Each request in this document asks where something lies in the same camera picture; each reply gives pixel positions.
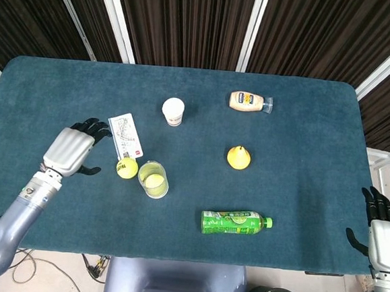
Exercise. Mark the thin grey frame post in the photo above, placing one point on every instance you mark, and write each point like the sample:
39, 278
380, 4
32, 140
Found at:
73, 16

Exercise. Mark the wide white frame post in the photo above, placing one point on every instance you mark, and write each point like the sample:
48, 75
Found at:
115, 18

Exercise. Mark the beige mayonnaise squeeze bottle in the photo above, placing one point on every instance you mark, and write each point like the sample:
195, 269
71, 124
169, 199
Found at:
245, 101

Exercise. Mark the yellow pear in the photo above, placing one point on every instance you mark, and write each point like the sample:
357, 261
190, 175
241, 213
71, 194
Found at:
238, 157

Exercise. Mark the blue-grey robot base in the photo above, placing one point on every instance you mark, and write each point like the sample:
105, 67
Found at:
174, 279

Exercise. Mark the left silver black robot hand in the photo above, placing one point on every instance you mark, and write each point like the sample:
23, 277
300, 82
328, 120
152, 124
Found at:
68, 149

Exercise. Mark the clear plastic ball tube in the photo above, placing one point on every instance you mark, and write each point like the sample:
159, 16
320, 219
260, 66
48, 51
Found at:
142, 175

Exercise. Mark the blue table cloth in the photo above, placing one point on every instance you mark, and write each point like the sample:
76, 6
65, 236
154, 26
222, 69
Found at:
279, 193

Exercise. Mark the white shelf frame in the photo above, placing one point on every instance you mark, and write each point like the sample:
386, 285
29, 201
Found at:
383, 155

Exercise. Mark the green drink bottle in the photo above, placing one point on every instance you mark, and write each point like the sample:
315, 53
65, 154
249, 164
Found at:
229, 223

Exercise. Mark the yellow-green tennis ball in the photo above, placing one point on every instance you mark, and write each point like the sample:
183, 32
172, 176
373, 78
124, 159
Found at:
126, 167
155, 182

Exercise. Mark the dark brown curtain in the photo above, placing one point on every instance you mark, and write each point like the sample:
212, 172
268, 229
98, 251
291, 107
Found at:
191, 24

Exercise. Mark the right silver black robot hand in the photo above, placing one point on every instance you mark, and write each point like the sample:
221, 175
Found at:
385, 242

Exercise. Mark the white paper cup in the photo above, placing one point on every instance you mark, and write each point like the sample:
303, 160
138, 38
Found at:
173, 108

